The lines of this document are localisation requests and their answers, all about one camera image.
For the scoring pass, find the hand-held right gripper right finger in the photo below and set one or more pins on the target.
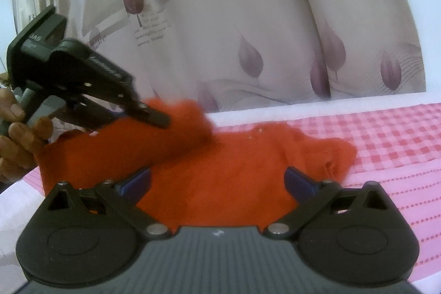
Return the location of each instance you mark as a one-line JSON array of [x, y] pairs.
[[299, 181]]

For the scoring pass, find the person's left hand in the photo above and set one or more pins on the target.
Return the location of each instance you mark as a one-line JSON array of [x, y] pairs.
[[20, 139]]

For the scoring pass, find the pink checkered bed sheet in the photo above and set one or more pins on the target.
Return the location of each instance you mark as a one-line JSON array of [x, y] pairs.
[[389, 156]]

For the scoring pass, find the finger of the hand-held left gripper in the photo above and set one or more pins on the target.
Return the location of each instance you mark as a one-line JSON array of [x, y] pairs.
[[151, 116], [89, 120]]

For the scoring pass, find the beige leaf print curtain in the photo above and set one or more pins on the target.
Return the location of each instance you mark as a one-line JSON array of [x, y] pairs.
[[241, 22]]

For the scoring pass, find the red sweater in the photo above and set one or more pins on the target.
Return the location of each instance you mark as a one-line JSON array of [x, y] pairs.
[[227, 177]]

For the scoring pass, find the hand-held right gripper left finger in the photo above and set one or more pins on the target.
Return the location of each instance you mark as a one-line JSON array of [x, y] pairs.
[[137, 181]]

